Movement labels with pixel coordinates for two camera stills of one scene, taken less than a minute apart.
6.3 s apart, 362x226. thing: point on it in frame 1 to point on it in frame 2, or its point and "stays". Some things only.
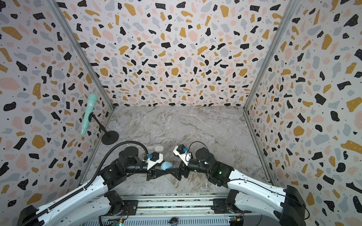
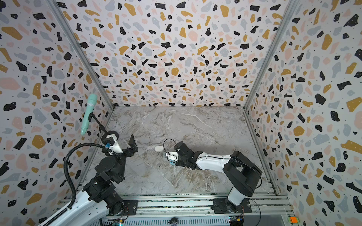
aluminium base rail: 190,210 stays
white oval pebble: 159,148 stays
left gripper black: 159,173 to 133,144
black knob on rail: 173,221 stays
